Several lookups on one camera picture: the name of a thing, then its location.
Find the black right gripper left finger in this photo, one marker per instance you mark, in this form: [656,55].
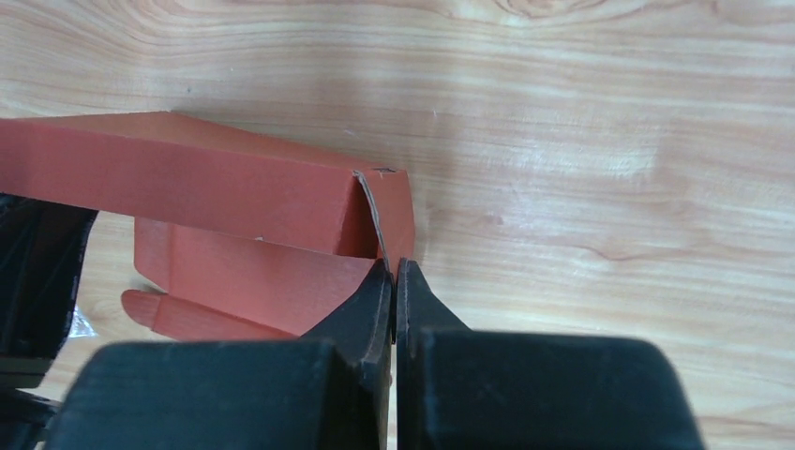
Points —
[327,389]

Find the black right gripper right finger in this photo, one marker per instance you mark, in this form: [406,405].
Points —
[458,388]

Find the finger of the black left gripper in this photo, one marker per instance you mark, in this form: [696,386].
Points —
[42,251]

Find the red paper box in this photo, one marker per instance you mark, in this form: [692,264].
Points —
[244,235]

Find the clear plastic scrap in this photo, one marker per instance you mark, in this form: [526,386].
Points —
[80,326]

